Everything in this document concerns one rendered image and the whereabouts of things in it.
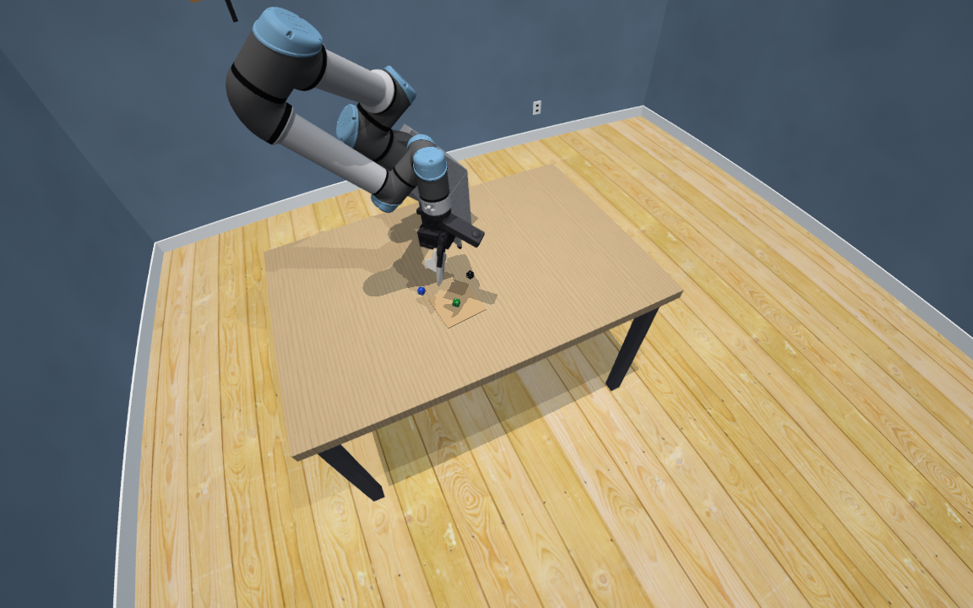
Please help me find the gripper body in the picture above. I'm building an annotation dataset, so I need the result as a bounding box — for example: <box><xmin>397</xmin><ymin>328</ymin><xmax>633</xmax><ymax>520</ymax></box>
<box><xmin>416</xmin><ymin>205</ymin><xmax>455</xmax><ymax>250</ymax></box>

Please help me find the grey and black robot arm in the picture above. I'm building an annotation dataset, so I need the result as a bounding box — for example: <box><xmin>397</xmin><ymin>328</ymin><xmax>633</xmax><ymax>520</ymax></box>
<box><xmin>226</xmin><ymin>7</ymin><xmax>451</xmax><ymax>216</ymax></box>

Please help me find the tan square mat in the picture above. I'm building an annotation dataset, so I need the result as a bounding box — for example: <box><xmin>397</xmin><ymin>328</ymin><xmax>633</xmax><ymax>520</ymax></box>
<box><xmin>428</xmin><ymin>282</ymin><xmax>486</xmax><ymax>328</ymax></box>

